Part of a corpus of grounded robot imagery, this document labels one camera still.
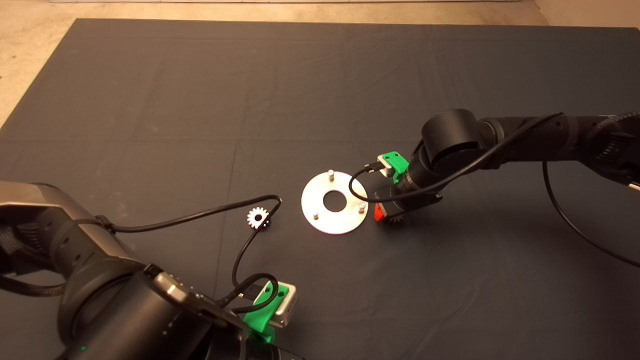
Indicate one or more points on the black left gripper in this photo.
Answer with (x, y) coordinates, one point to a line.
(277, 354)

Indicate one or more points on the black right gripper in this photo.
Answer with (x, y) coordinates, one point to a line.
(412, 195)

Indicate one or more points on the small steel planetary gear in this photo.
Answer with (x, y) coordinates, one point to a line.
(395, 220)
(252, 218)

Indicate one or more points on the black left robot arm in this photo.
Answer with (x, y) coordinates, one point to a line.
(125, 320)

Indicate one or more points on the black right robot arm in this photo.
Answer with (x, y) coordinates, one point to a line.
(450, 135)

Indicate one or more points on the round metal carrier plate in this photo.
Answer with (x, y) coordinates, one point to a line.
(312, 200)

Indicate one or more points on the dark grey table cloth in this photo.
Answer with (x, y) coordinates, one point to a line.
(200, 100)

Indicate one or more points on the bright green camera mount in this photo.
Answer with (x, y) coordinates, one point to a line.
(398, 162)
(262, 322)

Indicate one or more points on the small silver camera box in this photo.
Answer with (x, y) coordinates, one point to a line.
(384, 161)
(287, 307)

